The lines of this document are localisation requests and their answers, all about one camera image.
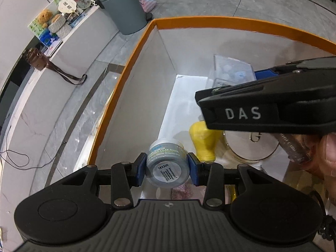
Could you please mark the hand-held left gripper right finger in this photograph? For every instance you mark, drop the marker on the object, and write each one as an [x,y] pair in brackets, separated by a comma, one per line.
[194,170]

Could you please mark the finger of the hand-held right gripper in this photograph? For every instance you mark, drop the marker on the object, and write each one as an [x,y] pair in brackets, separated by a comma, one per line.
[262,92]
[263,74]

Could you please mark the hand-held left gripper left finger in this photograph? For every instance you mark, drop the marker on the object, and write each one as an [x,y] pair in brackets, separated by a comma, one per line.
[140,170]

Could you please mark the grey round jar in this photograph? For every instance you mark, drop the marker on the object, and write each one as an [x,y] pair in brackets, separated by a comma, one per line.
[168,168]

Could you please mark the yellow bulb-shaped bottle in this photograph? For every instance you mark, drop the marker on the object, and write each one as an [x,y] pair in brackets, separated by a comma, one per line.
[204,139]

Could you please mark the clear plastic box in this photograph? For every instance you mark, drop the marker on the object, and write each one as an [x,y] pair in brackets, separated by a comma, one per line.
[228,68]

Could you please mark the white round compact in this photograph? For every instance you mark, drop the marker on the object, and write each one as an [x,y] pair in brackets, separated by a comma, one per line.
[249,148]

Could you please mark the orange box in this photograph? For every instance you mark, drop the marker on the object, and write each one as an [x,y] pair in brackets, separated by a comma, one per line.
[136,97]

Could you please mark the person's right hand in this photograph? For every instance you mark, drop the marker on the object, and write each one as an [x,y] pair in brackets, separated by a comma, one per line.
[328,153]

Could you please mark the woven basket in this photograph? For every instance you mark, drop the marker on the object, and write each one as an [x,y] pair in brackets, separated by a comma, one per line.
[145,1]

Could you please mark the grey trash bin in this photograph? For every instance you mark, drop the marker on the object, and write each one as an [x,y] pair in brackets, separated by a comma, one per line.
[123,8]

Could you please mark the decorative plate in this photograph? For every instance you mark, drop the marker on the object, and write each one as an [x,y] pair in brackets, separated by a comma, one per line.
[82,1]

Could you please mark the white fan-shaped sign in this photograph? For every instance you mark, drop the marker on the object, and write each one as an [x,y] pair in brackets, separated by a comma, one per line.
[67,6]

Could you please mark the teddy bear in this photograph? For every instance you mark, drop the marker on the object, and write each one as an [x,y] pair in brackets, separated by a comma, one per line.
[44,18]

